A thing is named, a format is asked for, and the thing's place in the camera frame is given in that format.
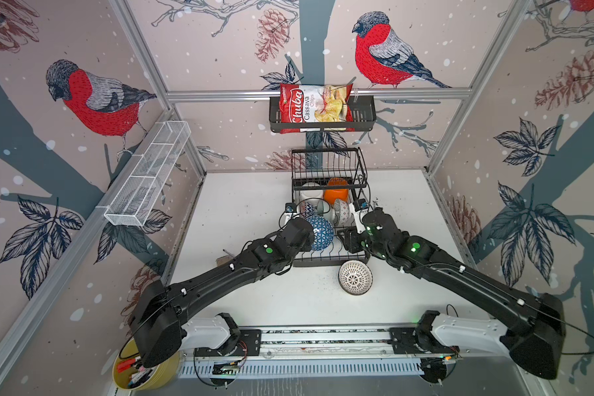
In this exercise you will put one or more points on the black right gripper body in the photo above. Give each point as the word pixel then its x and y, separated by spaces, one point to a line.
pixel 355 243

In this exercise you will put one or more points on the blue patterned bowl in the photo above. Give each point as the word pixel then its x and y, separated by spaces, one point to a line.
pixel 323 232

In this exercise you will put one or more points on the orange plastic bowl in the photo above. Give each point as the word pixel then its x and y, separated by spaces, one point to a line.
pixel 337 189

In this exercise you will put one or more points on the orange white patterned bowl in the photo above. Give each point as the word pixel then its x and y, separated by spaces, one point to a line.
pixel 307 209

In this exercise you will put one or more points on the grey green patterned bowl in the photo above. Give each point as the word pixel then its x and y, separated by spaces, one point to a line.
pixel 342 212

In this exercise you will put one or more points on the teal concentric pattern bowl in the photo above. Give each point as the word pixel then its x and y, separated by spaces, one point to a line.
pixel 329 213

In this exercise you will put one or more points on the white ceramic bowl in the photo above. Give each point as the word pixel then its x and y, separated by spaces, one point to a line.
pixel 311 191

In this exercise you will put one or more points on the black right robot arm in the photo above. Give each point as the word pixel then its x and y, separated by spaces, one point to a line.
pixel 536 330

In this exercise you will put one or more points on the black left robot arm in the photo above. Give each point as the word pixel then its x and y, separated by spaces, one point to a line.
pixel 158 318

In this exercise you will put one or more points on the white brown dotted bowl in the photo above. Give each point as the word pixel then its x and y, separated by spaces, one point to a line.
pixel 355 277

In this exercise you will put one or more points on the small glass jar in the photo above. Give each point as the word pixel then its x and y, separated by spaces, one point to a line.
pixel 220 261

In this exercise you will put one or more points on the red cassava chips bag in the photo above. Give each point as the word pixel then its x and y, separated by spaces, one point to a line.
pixel 314 104

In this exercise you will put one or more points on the yellow pen cup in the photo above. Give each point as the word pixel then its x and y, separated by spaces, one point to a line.
pixel 129 374

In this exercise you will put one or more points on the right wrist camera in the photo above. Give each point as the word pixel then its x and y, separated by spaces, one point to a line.
pixel 360 208

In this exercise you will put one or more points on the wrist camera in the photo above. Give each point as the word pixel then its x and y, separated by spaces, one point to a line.
pixel 289 213
pixel 360 208

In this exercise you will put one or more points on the black wire dish rack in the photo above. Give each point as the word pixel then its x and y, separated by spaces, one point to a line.
pixel 320 165

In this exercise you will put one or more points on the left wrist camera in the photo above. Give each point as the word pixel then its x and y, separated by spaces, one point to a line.
pixel 289 213

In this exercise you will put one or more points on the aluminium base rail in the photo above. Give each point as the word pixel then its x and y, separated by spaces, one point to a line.
pixel 270 353

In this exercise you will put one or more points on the black wall shelf basket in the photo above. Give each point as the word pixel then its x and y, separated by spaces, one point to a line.
pixel 362 110

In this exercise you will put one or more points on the white wire mesh basket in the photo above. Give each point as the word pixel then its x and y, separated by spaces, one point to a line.
pixel 140 191

